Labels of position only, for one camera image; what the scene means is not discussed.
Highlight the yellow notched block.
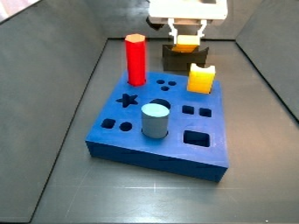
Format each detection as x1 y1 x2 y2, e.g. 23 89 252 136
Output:
187 63 216 94

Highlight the yellow double-square fork block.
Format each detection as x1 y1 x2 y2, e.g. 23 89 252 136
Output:
172 35 200 53

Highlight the black curved holder stand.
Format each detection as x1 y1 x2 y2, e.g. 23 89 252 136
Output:
163 45 210 71

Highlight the red hexagonal peg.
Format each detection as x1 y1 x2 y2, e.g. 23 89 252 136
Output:
126 33 146 87

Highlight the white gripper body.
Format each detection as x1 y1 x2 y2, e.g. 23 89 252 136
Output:
148 0 228 25

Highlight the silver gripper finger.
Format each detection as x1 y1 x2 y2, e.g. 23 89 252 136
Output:
198 19 208 38
167 18 178 39

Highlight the light blue cylinder peg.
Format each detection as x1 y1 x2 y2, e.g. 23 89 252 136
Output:
142 103 170 138

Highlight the blue shape sorting board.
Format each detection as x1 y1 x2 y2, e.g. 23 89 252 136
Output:
86 73 230 182

